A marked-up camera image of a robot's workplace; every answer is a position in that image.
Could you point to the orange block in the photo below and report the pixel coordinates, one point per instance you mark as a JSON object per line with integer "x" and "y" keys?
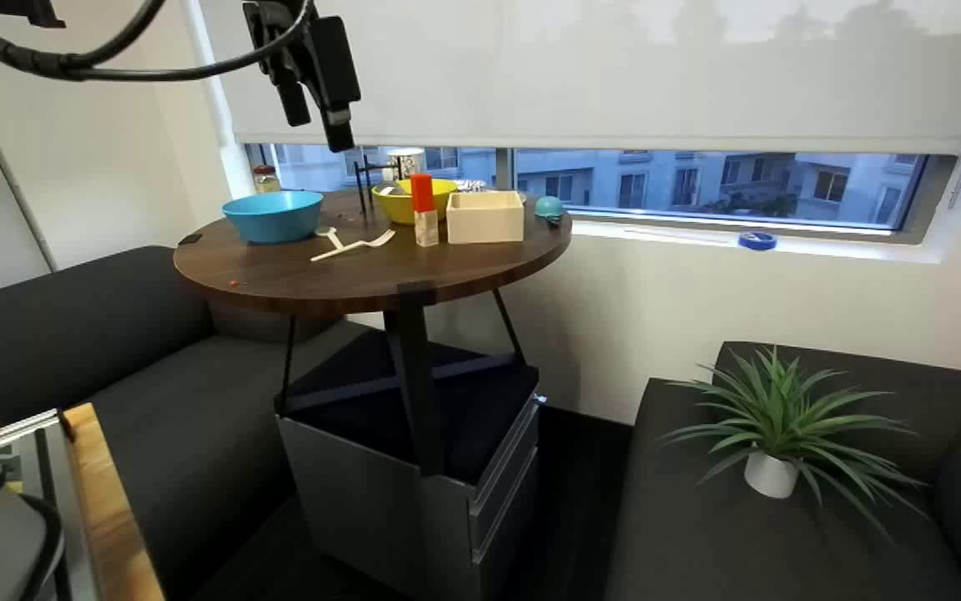
{"x": 422, "y": 191}

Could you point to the blue bowl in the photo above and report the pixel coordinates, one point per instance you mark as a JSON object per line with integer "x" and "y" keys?
{"x": 271, "y": 219}

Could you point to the small teal egg-shaped object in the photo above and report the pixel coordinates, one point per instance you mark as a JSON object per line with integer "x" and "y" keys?
{"x": 547, "y": 210}

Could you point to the white plastic stick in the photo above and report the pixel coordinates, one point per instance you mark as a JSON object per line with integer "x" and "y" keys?
{"x": 331, "y": 234}

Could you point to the white roller blind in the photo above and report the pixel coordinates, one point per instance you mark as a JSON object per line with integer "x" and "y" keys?
{"x": 635, "y": 67}

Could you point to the blue disc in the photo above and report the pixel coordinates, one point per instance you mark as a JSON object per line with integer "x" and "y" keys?
{"x": 757, "y": 243}

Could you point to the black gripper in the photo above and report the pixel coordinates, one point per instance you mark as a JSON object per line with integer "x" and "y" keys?
{"x": 281, "y": 23}

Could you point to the aluminium frame wooden-edged bench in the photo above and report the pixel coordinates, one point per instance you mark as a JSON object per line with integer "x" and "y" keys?
{"x": 109, "y": 524}

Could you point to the green potted plant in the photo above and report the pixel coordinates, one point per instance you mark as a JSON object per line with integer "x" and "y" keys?
{"x": 772, "y": 422}

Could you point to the long dark sofa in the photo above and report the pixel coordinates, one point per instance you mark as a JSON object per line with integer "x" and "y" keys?
{"x": 148, "y": 422}

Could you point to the black metal stand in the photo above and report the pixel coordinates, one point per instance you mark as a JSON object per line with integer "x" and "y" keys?
{"x": 360, "y": 185}

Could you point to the yellow bowl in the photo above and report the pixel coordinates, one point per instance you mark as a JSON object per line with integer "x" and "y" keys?
{"x": 396, "y": 205}

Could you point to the white plastic fork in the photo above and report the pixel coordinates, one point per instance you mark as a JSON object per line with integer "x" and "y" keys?
{"x": 351, "y": 245}

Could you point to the black overhead bar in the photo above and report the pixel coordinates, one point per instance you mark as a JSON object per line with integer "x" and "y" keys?
{"x": 24, "y": 7}

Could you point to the round dark wooden table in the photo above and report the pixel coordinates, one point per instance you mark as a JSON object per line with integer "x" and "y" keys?
{"x": 313, "y": 278}

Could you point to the dark sofa chair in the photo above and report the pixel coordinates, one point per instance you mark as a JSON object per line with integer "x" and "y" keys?
{"x": 702, "y": 536}

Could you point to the patterned paper cup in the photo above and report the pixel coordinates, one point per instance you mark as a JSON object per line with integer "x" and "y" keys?
{"x": 409, "y": 170}

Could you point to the window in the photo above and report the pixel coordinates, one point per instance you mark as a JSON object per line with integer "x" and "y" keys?
{"x": 702, "y": 189}

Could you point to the grey filing cabinet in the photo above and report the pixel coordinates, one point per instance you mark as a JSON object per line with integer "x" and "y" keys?
{"x": 369, "y": 501}

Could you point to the jar with brown lid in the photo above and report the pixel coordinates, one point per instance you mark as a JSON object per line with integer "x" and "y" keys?
{"x": 264, "y": 180}

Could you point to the open wooden box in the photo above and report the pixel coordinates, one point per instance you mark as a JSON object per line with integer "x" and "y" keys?
{"x": 485, "y": 219}

